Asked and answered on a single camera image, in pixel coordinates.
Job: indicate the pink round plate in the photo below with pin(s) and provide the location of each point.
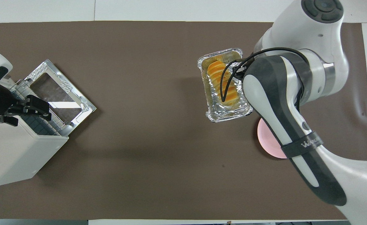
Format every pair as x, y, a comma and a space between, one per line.
269, 140

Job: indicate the glass oven door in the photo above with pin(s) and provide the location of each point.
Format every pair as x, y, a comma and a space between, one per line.
74, 101

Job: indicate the aluminium foil tray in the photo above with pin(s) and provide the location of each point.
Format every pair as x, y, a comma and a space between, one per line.
224, 114

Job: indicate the sliced golden bread loaf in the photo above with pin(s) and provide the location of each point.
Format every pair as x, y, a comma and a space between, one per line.
214, 73

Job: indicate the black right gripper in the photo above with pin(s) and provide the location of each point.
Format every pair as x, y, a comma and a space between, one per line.
241, 72

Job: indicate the white toaster oven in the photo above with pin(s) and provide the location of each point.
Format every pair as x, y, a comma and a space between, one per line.
11, 153

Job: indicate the brown table mat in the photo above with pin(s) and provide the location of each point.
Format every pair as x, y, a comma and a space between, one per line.
139, 140

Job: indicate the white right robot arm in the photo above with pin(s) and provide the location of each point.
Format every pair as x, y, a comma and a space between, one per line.
299, 78

